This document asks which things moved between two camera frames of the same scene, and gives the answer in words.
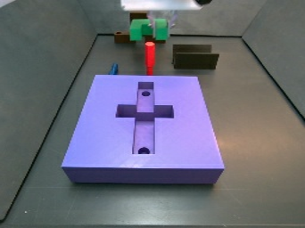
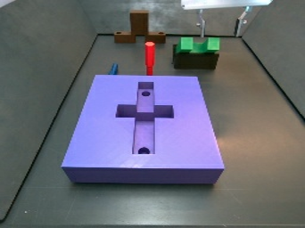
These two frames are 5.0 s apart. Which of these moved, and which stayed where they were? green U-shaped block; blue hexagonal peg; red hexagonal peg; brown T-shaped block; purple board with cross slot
Moved: green U-shaped block
Stayed: blue hexagonal peg; purple board with cross slot; red hexagonal peg; brown T-shaped block
